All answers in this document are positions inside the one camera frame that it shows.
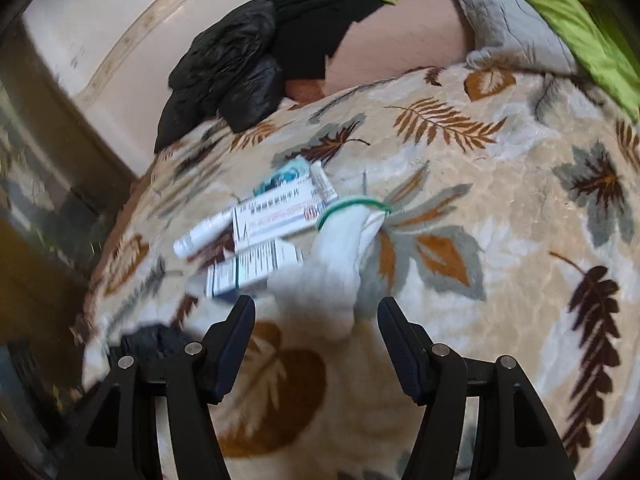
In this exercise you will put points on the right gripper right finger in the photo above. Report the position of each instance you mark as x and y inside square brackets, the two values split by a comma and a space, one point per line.
[515, 437]

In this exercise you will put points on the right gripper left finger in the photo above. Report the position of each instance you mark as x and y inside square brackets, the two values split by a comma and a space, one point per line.
[117, 436]

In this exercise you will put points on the black plastic bag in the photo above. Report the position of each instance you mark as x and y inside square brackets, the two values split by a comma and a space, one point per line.
[149, 344]

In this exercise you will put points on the white blue striped box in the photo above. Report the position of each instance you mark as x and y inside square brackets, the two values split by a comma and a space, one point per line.
[250, 267]

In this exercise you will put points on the white spray bottle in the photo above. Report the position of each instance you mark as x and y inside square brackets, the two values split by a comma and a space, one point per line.
[202, 234]

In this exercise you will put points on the white sock green trim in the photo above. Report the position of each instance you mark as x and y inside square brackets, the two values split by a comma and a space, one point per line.
[319, 294]

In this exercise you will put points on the white medicine box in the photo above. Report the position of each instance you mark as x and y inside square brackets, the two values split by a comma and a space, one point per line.
[283, 211]

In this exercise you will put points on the small white tube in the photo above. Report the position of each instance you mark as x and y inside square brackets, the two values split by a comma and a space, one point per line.
[322, 183]

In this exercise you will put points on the teal wipes packet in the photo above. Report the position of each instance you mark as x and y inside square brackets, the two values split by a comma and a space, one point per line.
[294, 169]

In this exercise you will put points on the leaf pattern fleece blanket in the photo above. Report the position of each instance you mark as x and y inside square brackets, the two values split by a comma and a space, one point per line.
[512, 228]

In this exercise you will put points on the black jacket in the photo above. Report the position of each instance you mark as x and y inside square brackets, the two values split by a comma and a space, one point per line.
[237, 68]

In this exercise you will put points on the grey quilted pillow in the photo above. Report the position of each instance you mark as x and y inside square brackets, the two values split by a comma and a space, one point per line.
[511, 34]

